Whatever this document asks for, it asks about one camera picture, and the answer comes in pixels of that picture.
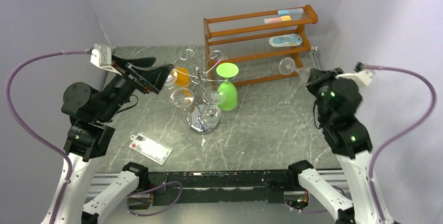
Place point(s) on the chrome wine glass rack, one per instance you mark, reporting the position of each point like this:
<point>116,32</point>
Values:
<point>199,81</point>

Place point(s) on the green plastic wine glass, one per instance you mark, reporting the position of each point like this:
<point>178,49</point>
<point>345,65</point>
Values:
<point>228,71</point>

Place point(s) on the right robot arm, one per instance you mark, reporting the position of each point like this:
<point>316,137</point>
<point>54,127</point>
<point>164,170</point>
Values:
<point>337,99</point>

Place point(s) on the white blue blister pack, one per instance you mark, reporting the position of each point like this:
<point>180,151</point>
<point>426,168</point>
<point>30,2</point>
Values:
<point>285,40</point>

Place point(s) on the orange wooden shelf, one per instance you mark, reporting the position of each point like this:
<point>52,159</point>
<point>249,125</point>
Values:
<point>245,38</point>

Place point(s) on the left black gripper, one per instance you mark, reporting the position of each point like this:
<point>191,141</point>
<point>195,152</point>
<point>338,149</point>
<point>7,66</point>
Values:
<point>154,78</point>

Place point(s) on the white packaged card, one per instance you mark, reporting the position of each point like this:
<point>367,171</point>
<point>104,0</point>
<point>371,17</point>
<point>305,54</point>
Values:
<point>150,148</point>

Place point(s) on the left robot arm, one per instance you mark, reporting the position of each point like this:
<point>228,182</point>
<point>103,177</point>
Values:
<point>90,111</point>

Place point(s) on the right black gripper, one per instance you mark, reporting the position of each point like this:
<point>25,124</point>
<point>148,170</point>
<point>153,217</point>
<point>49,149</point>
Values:
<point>317,78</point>

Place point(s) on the orange plastic wine glass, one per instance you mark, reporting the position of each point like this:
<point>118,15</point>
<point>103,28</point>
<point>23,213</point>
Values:
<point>181,79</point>

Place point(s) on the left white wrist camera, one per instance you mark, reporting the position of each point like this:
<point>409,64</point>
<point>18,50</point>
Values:
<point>102,56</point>

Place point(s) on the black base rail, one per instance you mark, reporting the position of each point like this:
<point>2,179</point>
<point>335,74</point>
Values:
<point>187,187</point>

